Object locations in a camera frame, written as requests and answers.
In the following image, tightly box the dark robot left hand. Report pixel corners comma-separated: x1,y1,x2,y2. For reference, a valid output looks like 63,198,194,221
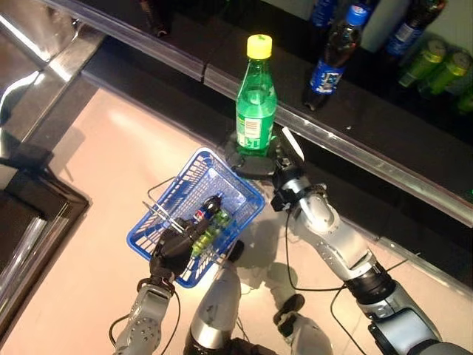
149,217,214,285

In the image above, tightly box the dark robot right hand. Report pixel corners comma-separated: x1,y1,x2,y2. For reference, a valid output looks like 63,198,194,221
222,132,297,179

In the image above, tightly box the blue plastic shopping basket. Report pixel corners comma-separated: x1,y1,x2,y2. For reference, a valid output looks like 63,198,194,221
126,147,266,289

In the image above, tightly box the Pepsi cola bottle blue cap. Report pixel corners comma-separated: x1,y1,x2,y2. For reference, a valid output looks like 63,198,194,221
384,0,448,56
302,3,367,112
310,0,339,29
183,197,222,237

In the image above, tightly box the green Sprite bottle yellow cap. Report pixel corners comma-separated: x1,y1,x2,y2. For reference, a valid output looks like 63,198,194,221
190,206,234,258
235,34,278,158

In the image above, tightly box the silver robot left leg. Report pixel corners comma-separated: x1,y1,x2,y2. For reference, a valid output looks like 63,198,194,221
183,240,245,355

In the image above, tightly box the silver robot leg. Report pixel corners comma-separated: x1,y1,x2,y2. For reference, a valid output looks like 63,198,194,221
273,294,336,355
183,240,245,355

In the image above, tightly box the black framed floor stand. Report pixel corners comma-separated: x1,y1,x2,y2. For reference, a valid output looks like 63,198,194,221
0,142,92,334

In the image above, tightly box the silver robot right leg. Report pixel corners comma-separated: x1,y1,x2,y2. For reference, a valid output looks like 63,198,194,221
273,294,336,355

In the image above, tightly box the Coca-Cola bottle red cap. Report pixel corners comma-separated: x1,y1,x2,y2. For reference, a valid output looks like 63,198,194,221
142,0,169,38

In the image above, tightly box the black glossy floor plinth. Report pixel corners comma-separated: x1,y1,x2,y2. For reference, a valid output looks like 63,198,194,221
0,10,110,156

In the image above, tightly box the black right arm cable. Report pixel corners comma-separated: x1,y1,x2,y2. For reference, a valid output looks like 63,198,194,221
284,212,411,355

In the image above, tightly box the white floor cable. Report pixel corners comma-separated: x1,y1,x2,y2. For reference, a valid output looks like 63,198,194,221
0,70,47,125

